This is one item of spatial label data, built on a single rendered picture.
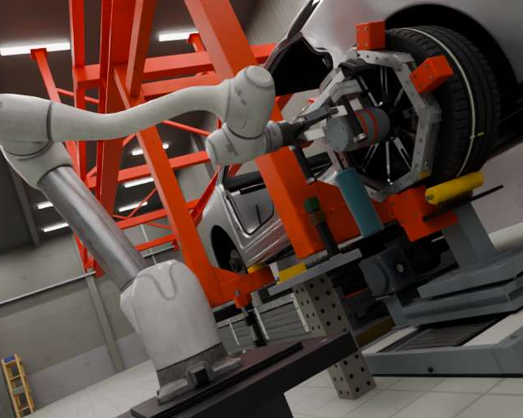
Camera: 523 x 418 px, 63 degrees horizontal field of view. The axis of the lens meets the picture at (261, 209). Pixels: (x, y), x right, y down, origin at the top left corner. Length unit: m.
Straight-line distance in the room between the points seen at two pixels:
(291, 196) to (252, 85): 1.03
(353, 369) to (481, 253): 0.61
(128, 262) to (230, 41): 1.44
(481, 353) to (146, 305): 0.87
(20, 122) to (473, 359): 1.30
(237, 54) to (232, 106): 1.25
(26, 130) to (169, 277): 0.50
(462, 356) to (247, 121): 0.87
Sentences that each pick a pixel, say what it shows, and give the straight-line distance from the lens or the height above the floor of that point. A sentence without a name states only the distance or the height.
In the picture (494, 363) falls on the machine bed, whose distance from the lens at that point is 1.32.
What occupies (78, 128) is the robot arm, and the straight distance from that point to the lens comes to 1.16.
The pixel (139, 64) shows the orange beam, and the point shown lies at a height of 2.62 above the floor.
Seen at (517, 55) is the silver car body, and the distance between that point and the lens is 1.75.
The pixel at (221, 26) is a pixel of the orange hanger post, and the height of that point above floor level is 1.74.
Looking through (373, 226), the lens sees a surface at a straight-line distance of 1.62.
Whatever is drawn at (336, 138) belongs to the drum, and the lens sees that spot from 1.58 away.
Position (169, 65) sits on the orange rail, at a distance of 5.33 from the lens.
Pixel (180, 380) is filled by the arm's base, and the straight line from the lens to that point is 0.94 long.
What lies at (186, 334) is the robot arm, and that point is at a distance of 0.93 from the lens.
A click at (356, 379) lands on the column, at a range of 1.59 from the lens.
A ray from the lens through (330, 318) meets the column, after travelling 1.56.
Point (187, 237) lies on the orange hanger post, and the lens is 3.80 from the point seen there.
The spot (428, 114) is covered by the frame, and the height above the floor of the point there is 0.74.
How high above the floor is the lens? 0.42
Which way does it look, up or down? 11 degrees up
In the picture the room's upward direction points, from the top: 23 degrees counter-clockwise
